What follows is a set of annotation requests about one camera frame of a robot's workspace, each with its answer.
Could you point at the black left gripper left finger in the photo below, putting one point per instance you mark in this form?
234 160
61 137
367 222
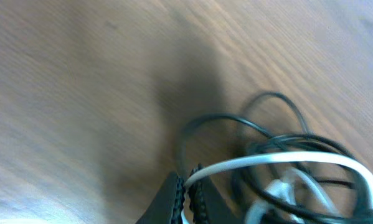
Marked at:
168 204

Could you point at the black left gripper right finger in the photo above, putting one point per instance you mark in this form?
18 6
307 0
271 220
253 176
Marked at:
208 206

